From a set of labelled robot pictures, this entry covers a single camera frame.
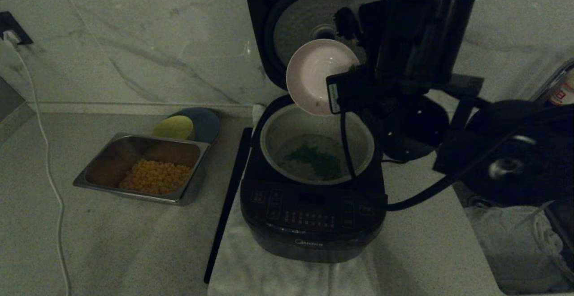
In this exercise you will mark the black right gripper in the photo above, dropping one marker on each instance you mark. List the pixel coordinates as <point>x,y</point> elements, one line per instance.
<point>358,92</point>

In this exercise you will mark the pink bowl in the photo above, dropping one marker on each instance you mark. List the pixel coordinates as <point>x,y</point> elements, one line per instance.
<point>314,76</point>

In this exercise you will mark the chopped green vegetables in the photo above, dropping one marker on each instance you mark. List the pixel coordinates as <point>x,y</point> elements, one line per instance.
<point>314,161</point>

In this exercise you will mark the black electric rice cooker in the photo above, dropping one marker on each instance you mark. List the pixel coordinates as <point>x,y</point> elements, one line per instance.
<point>260,18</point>

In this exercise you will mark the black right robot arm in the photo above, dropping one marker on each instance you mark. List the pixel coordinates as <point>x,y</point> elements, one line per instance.
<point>515,152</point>

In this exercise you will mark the grey inner pot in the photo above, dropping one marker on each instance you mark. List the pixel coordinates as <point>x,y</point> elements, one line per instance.
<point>278,143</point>

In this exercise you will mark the small yellow-green bowl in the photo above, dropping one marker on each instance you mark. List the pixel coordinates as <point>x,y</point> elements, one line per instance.
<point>175,128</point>

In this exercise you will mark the blue-grey plate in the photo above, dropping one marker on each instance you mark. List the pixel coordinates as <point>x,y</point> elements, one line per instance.
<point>206,123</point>

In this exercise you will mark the long black strip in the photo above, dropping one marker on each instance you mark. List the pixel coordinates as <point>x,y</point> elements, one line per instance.
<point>228,197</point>

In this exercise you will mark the chrome faucet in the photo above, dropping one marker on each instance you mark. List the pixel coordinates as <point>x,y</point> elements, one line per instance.
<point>554,78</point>

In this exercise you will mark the bottle with red label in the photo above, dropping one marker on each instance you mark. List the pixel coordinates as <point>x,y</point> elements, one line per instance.
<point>564,92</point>

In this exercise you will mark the white towel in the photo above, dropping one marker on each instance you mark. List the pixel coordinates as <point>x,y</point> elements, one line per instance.
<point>251,269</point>

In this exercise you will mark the white crumpled cloth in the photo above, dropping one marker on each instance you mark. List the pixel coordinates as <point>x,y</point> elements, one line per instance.
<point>511,246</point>

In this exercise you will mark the yellow corn kernels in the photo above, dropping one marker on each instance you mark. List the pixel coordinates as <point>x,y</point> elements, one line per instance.
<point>154,177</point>

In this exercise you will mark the stainless steel sink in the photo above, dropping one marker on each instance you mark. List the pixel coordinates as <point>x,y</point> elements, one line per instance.
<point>560,224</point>

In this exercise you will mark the stainless steel tray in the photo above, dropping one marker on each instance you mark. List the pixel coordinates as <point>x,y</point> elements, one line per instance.
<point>112,157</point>

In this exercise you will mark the white plug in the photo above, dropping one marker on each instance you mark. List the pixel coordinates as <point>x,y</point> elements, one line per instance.
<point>12,39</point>

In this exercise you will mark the black wall socket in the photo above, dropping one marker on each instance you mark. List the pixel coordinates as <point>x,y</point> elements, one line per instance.
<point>9,20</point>

